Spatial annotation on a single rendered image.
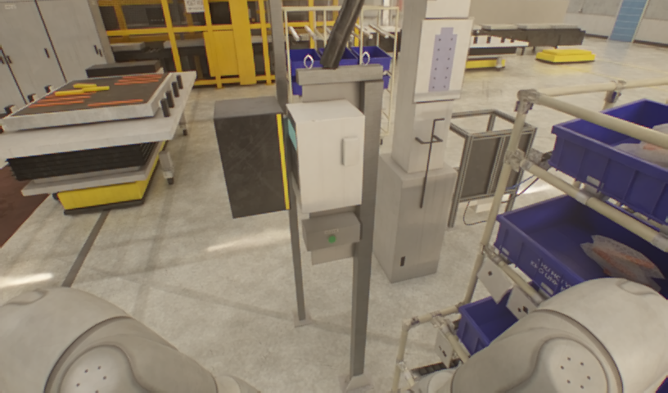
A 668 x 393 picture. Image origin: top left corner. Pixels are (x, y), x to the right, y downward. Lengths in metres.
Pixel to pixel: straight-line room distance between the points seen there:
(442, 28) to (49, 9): 6.99
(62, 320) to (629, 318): 0.69
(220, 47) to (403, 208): 6.69
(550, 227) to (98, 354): 1.46
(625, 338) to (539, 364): 0.14
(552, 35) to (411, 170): 13.09
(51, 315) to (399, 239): 2.04
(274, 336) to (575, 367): 2.04
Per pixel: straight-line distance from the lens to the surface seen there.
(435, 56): 1.96
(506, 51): 10.83
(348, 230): 1.17
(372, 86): 1.02
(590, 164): 1.05
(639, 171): 0.99
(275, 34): 1.45
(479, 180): 3.14
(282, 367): 2.22
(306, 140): 0.87
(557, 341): 0.44
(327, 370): 2.18
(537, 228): 1.50
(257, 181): 0.91
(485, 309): 1.47
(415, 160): 2.12
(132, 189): 3.87
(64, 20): 7.86
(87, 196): 4.03
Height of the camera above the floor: 1.89
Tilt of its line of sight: 30 degrees down
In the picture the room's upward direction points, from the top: 1 degrees counter-clockwise
